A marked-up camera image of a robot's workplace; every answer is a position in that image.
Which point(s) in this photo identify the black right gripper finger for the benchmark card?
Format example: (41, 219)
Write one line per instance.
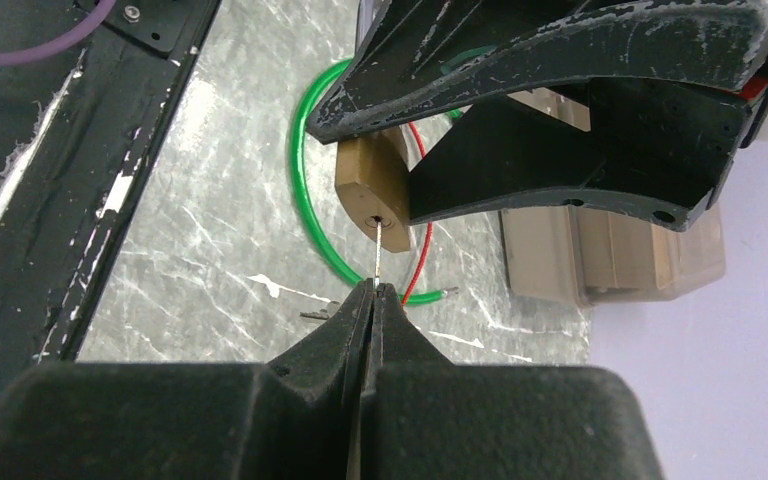
(422, 58)
(655, 150)

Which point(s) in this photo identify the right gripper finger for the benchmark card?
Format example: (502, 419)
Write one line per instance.
(290, 418)
(424, 417)

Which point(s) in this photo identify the green cable lock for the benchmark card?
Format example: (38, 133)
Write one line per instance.
(301, 195)

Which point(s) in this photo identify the brass padlock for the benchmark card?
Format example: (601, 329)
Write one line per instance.
(371, 183)

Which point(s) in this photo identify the red cable padlock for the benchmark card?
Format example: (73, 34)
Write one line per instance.
(427, 240)

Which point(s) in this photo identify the brown translucent toolbox pink handle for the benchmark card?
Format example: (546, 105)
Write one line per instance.
(585, 257)

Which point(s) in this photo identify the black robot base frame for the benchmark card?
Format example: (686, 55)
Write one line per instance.
(80, 133)

